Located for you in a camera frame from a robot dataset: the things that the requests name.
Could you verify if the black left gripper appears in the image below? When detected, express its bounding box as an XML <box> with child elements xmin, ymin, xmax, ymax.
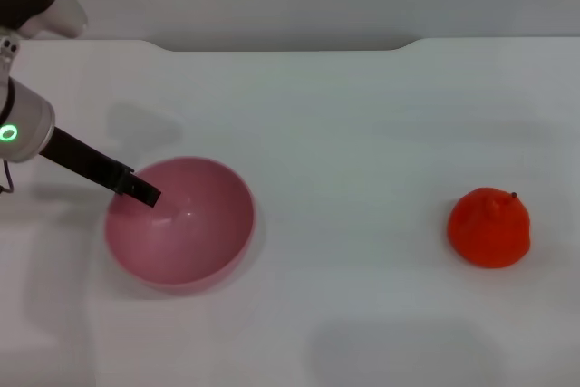
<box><xmin>39</xmin><ymin>125</ymin><xmax>163</xmax><ymax>208</ymax></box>

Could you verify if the pink plastic bowl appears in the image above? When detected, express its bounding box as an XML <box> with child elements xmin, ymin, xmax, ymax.
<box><xmin>104</xmin><ymin>156</ymin><xmax>256</xmax><ymax>297</ymax></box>

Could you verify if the orange fruit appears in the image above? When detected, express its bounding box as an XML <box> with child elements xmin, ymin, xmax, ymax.
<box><xmin>447</xmin><ymin>186</ymin><xmax>532</xmax><ymax>269</ymax></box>

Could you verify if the thin dark left arm cable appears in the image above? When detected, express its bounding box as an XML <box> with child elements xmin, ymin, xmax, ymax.
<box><xmin>0</xmin><ymin>160</ymin><xmax>16</xmax><ymax>194</ymax></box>

